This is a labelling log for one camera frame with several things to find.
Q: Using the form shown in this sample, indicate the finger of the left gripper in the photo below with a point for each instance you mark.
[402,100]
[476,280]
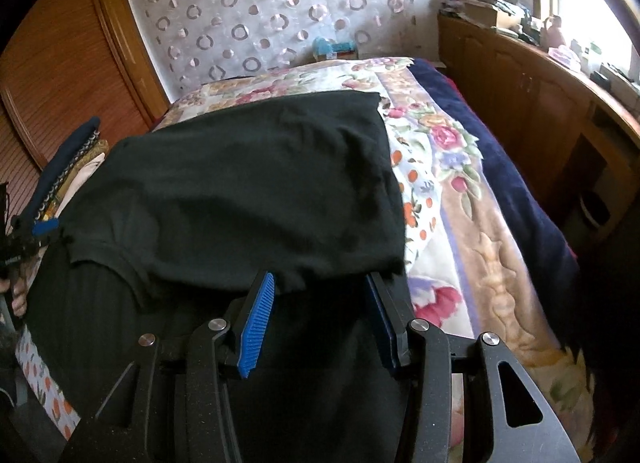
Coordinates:
[45,227]

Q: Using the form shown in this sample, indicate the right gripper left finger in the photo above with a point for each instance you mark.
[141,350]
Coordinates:
[170,402]

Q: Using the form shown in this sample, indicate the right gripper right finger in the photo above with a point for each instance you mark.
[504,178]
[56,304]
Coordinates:
[506,417]

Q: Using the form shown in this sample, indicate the black printed t-shirt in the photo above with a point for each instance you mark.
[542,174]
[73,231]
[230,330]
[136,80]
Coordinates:
[175,225]

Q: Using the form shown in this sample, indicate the left hand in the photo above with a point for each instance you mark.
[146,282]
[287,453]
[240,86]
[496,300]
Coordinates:
[18,291]

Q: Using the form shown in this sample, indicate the patterned dark trim fabric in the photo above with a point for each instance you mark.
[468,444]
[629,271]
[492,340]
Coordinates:
[56,202]

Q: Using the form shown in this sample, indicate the folded navy blue garment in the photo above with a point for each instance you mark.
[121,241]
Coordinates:
[54,174]

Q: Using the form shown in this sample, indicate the floral quilt bedspread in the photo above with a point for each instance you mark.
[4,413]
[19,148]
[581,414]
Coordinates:
[465,271]

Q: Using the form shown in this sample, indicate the wooden wardrobe door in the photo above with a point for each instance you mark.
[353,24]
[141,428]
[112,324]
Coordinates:
[70,60]

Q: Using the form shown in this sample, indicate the dark blue blanket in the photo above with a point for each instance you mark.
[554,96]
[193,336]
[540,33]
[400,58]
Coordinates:
[550,261]

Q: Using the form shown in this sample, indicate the long wooden cabinet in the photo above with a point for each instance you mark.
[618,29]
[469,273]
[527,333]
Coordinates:
[576,147]

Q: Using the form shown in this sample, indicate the circle pattern sheer curtain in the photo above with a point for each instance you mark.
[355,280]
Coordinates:
[192,42]

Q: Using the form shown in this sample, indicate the cardboard box with blue bag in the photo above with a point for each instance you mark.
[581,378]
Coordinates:
[325,49]

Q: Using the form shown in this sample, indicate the pink figurine on sill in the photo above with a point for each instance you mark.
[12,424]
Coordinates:
[551,35]

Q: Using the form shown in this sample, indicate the stack of papers and boxes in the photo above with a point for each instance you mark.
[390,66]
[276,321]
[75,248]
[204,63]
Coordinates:
[485,13]

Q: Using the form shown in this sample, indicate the window with wooden frame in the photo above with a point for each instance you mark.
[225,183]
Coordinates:
[593,31]

